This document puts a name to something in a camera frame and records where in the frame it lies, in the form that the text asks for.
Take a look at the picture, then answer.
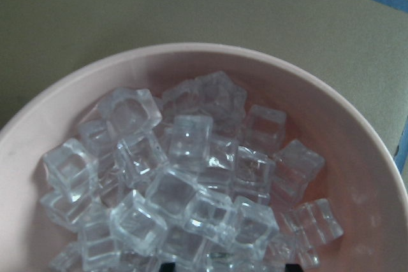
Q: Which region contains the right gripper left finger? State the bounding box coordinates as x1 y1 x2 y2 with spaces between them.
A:
161 262 177 272

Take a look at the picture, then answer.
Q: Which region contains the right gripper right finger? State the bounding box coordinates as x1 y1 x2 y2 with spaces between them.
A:
285 264 304 272

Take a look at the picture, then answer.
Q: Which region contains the pile of ice cubes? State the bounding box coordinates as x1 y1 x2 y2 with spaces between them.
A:
40 71 344 271

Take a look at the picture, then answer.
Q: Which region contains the pink bowl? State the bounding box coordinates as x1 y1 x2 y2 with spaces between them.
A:
1 43 407 271

